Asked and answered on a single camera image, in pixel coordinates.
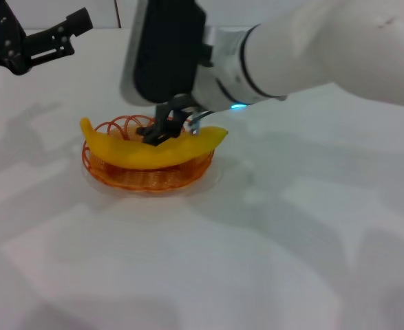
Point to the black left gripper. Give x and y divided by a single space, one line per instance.
0 38

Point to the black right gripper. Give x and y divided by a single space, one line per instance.
174 113

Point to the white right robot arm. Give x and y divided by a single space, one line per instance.
308 48

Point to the yellow banana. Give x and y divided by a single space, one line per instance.
126 154

